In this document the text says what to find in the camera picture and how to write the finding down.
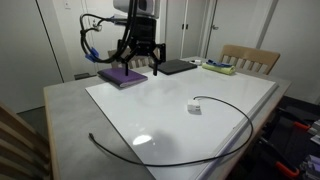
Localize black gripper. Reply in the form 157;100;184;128
116;17;167;77

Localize white charger adapter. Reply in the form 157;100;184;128
186;98;202;114

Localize black charger cable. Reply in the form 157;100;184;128
88;95;255;168

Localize white whiteboard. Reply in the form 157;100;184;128
84;63;279;180

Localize purple notebook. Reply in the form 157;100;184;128
97;67;149;89

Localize closed black laptop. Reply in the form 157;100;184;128
148;58;198;76

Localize black floor object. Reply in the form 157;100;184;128
73;72;98;81

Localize white closet double doors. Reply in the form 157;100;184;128
164;0;208;62

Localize blue cloth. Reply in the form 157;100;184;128
205;59;234;69

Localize yellow-green cloth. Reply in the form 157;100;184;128
201;62;237;76

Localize silver metal brackets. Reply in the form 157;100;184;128
311;119;320;136

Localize white door with lever handle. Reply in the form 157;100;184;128
81;0;141;73

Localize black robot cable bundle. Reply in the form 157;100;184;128
79;0;138;65

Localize silver lever door handle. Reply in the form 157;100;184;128
91;19;103;33

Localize white door with round handle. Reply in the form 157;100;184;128
206;0;264;61

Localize black clamp with red handle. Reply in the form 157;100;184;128
278;108;312;132

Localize black clamp with orange handle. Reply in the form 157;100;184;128
258;136;301;180

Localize aluminium profile rail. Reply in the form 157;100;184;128
299;154;320;180

